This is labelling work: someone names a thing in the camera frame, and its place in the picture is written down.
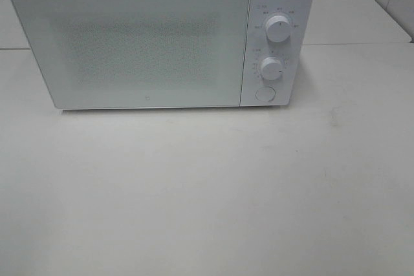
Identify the white timer knob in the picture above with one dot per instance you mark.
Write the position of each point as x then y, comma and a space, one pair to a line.
271, 68

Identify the white microwave door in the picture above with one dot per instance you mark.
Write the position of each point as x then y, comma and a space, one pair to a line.
133, 54

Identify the white upper power knob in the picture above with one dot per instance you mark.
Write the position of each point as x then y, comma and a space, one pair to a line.
278, 27

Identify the white round door button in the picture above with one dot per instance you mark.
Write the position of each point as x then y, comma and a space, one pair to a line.
266, 94

